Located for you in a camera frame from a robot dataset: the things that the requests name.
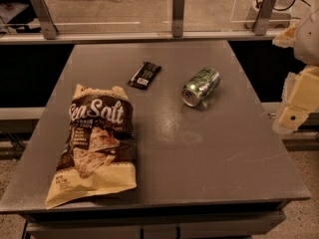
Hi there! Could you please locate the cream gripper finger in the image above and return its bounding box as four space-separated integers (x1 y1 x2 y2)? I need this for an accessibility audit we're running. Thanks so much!
272 104 309 134

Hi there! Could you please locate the brown sea salt chip bag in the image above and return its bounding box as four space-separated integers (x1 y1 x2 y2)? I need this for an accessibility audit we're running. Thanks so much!
45 85 137 209

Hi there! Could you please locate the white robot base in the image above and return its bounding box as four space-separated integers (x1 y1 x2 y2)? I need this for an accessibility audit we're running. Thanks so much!
245 0 296 29

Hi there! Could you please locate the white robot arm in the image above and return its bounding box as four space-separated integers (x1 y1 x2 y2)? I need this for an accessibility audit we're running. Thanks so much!
272 0 319 134

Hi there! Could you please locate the metal railing bar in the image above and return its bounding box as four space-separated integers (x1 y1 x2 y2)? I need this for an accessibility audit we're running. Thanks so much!
0 29 282 45

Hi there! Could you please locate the green soda can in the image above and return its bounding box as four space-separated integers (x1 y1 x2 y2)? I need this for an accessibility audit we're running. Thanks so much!
181 68 220 107

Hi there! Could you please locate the black snack bar wrapper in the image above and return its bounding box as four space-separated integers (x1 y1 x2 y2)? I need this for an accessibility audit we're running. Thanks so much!
128 62 161 90

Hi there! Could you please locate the black cable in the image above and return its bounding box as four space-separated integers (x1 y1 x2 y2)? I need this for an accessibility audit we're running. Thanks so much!
254 0 312 12

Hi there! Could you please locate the right metal railing bracket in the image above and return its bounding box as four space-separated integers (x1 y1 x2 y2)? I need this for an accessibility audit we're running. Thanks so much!
252 0 277 36

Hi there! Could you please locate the metal railing bracket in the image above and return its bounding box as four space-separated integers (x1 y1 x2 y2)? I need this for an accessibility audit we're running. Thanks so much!
171 0 184 38
30 0 58 40
252 0 277 36

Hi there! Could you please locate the grey table drawer frame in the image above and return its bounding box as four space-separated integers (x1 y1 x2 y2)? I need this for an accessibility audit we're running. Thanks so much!
25 203 285 239

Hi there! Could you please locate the middle metal railing bracket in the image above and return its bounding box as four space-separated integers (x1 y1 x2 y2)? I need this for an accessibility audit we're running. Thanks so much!
171 0 184 38

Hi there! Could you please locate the left metal railing bracket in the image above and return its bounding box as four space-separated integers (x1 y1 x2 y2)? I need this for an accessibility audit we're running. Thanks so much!
30 0 58 40

